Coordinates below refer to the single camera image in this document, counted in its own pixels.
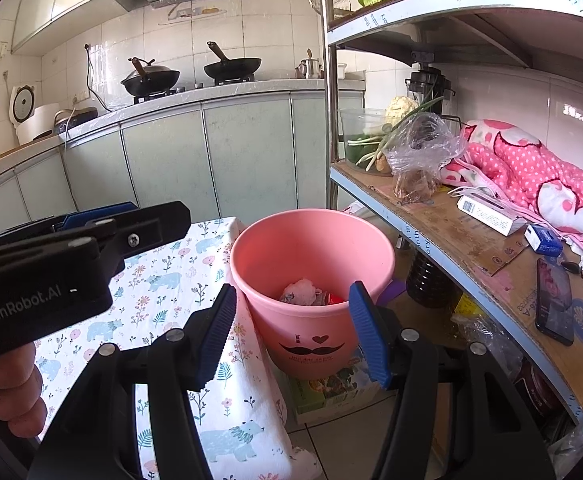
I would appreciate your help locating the small blue box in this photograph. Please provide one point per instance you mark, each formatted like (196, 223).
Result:
(544, 240)

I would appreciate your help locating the metal shelf rack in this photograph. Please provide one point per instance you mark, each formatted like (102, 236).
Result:
(421, 25)

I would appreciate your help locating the colourful printed box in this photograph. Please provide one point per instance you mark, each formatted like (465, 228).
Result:
(331, 385)

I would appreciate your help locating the person's left hand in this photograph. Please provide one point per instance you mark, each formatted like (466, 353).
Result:
(13, 385)

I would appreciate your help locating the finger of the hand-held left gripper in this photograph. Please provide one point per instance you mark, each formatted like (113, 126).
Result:
(146, 225)
(91, 215)

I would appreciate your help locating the floral bear print tablecloth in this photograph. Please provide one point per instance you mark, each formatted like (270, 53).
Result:
(171, 285)

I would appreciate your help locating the pink plastic bucket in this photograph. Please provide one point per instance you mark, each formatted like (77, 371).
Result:
(316, 260)

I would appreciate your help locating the pink polka dot cloth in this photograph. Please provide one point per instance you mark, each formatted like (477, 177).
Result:
(526, 170)

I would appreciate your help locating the open black wok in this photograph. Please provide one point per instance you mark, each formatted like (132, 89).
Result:
(231, 69)

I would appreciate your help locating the wall cabinets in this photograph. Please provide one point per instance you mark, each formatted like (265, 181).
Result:
(56, 0)

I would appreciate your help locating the dark glass jar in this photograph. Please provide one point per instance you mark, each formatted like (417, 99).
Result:
(431, 280)

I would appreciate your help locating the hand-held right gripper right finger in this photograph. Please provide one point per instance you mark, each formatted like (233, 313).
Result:
(369, 340)

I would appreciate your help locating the glass bowl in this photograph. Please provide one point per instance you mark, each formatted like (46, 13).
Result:
(361, 135)

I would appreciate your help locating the red round tin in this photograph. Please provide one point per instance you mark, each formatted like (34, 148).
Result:
(536, 385)

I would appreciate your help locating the steel kettle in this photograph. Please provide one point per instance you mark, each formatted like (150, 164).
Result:
(311, 67)

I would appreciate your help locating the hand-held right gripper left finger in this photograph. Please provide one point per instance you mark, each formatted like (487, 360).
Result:
(219, 340)

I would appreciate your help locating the white tissue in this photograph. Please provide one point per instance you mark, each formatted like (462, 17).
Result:
(299, 291)

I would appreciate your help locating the white plastic container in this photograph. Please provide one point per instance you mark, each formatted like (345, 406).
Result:
(340, 71)

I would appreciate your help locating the black blender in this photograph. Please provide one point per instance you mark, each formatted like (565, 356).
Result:
(426, 85)

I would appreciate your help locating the clear plastic bag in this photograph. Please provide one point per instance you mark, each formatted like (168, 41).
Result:
(421, 155)

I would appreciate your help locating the black smartphone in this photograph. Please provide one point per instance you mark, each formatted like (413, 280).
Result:
(554, 300)

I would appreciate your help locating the small wall shelf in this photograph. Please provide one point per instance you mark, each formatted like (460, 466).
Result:
(194, 12)

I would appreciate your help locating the green onions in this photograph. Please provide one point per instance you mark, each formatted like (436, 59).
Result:
(396, 130)

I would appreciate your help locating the lidded black wok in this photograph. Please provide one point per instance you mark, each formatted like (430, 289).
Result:
(151, 80)

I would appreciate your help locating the white carton box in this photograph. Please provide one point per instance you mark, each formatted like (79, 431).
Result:
(489, 215)

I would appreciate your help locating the gas stove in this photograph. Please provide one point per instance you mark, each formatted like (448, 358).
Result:
(191, 89)

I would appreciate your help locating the white rice cooker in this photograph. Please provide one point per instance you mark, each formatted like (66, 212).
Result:
(28, 115)

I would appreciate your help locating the cardboard shelf liner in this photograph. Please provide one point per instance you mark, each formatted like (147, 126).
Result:
(471, 250)

